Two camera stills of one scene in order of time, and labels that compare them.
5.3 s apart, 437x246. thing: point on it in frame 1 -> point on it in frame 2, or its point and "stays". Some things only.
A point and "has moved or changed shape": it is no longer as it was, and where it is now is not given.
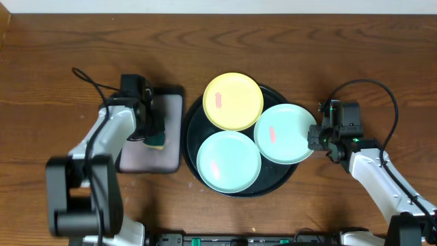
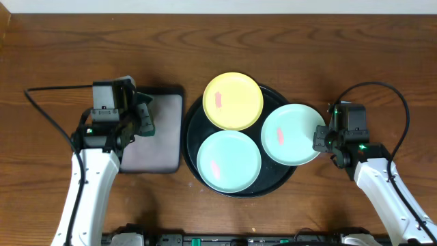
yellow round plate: [233, 102] stays
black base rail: [181, 240] stays
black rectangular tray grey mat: [138, 158] stays
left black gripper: [157, 117] -> [138, 109]
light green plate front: [229, 162] stays
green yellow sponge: [156, 141] has moved or changed shape
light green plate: [280, 133] has moved or changed shape
